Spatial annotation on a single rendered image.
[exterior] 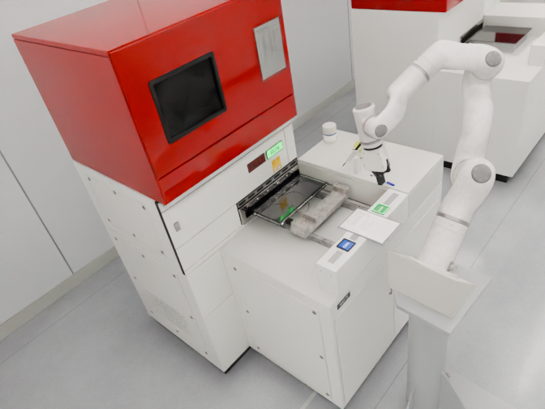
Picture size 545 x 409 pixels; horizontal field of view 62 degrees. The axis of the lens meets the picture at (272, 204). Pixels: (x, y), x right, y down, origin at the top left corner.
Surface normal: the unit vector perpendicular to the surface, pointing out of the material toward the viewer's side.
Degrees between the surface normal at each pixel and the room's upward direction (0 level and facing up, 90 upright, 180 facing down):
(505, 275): 0
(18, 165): 90
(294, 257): 0
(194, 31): 90
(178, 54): 90
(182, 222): 90
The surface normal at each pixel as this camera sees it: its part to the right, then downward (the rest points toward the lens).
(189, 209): 0.74, 0.29
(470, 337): -0.16, -0.79
